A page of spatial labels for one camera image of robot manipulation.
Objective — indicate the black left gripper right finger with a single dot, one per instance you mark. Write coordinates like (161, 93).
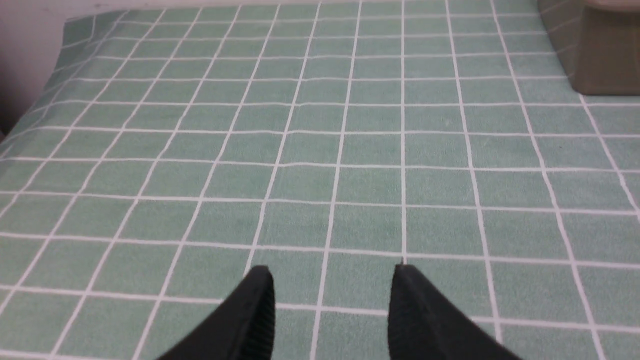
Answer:
(424, 325)

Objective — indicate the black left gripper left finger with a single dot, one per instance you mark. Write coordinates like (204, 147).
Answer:
(242, 327)

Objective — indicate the green checkered table mat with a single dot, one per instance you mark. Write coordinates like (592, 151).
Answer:
(174, 149)

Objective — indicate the olive green plastic bin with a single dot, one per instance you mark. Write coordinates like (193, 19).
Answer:
(597, 42)

